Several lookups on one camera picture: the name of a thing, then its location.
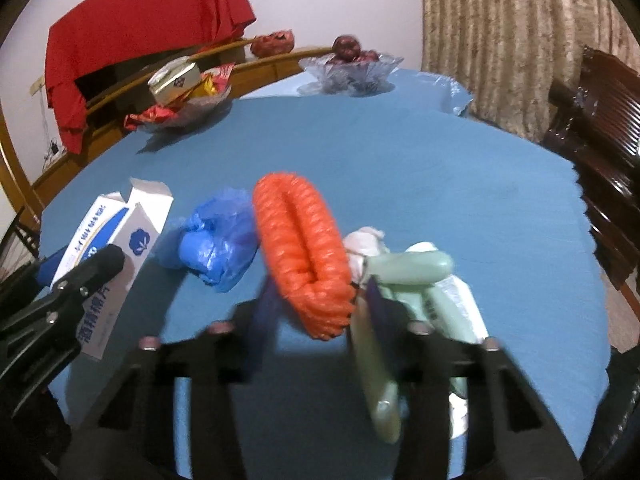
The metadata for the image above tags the white crumpled paper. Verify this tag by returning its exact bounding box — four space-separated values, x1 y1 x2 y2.
447 392 469 436

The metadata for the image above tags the glass snack dish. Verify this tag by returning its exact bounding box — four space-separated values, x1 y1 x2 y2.
125 82 233 133

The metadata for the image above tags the blue plastic bag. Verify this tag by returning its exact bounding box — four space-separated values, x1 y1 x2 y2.
159 188 261 295

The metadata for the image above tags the black television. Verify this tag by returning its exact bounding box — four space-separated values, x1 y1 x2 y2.
74 35 221 106

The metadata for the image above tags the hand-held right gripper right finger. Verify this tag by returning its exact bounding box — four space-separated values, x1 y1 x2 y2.
367 277 583 480

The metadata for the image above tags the white and blue box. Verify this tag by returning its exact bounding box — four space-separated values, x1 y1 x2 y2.
50 177 175 361

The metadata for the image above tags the red crumpled bag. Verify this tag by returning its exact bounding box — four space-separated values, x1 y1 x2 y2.
250 28 296 58

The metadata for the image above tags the orange foam net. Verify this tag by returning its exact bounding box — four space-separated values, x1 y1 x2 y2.
252 172 357 339

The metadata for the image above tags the white crumpled tissue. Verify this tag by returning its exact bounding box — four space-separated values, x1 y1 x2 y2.
344 226 390 286

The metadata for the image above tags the red cloth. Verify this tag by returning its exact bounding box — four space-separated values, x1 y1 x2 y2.
44 0 257 155

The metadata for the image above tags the glass fruit bowl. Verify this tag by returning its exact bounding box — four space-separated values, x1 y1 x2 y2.
298 52 405 97

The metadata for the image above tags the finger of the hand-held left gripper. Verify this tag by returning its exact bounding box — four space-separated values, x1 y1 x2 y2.
0 245 126 416
0 246 72 306

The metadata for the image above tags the beige patterned curtain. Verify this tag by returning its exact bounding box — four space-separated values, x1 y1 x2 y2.
419 0 640 143

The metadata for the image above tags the red candy wrapper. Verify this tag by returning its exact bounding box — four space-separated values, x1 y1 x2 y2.
124 106 178 132

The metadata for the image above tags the green rubber glove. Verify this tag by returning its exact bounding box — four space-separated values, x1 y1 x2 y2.
350 249 476 445

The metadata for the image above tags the red and yellow snack packet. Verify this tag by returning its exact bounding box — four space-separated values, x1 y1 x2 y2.
200 61 236 97

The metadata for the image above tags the dark wooden armchair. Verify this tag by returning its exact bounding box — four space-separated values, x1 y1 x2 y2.
542 45 640 306

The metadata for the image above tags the blue tablecloth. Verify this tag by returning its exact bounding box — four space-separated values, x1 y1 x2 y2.
37 95 613 480

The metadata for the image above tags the black bin with bag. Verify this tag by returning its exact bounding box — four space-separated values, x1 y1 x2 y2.
577 347 640 480

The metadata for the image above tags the light blue table cover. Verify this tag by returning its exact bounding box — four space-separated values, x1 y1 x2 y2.
240 67 475 118

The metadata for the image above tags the white and blue tube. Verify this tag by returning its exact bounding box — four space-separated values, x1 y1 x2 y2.
435 277 490 343

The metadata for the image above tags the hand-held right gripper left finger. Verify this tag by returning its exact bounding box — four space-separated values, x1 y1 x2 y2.
60 280 281 480

